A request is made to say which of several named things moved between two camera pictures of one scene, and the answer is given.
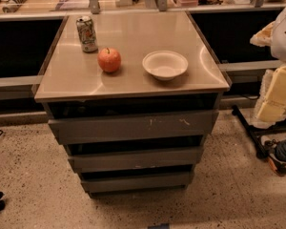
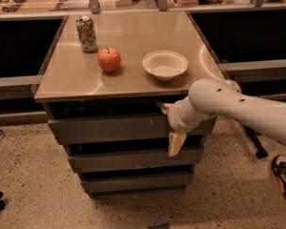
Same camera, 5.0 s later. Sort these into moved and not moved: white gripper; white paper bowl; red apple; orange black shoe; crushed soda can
Moved: orange black shoe; white gripper
Not moved: white paper bowl; red apple; crushed soda can
